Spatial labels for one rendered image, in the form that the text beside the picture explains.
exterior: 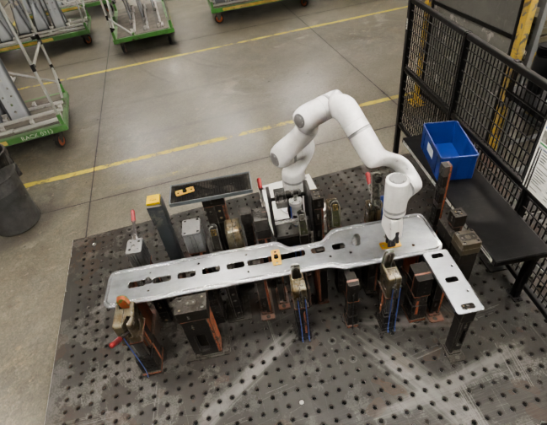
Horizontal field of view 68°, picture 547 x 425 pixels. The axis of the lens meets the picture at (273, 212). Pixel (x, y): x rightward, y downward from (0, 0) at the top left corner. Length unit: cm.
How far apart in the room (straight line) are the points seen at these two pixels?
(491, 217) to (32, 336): 287
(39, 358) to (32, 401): 29
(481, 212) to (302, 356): 96
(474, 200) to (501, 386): 74
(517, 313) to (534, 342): 14
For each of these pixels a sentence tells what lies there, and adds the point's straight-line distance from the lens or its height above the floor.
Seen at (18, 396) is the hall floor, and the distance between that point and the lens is 306.
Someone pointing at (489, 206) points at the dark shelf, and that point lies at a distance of 193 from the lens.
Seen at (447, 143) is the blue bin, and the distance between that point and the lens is 227.
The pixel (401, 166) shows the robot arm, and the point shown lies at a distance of 155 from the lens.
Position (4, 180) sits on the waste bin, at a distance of 389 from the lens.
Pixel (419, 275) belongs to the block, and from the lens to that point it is 166.
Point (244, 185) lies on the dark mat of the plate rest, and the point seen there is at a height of 116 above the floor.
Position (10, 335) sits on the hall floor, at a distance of 339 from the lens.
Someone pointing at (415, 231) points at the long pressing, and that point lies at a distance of 179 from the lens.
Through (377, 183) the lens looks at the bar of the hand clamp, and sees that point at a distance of 174.
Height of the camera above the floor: 225
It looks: 42 degrees down
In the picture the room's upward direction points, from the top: 9 degrees counter-clockwise
